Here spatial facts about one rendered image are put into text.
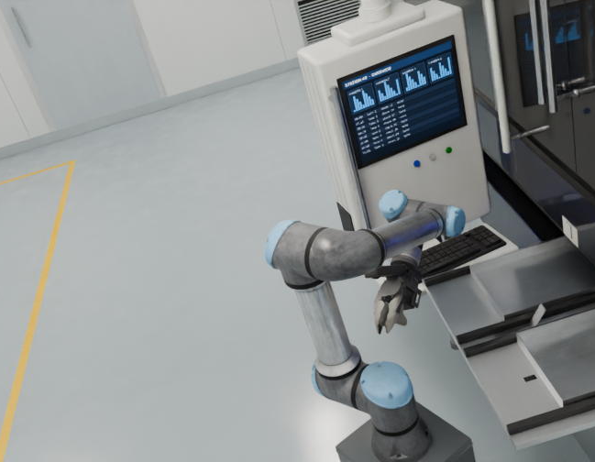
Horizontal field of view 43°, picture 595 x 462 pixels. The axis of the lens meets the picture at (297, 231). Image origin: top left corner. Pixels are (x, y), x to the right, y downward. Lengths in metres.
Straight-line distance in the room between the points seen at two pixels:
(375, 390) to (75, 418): 2.22
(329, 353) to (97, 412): 2.08
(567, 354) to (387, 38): 1.03
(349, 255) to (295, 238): 0.13
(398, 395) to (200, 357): 2.08
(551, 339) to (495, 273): 0.33
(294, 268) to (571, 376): 0.75
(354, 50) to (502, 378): 1.02
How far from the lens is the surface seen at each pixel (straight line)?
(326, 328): 1.77
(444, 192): 2.58
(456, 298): 2.23
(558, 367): 1.99
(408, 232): 1.73
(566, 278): 2.26
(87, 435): 3.66
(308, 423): 3.23
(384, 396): 1.80
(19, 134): 7.32
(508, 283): 2.26
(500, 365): 2.01
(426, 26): 2.36
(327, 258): 1.57
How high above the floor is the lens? 2.26
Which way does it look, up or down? 30 degrees down
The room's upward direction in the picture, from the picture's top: 17 degrees counter-clockwise
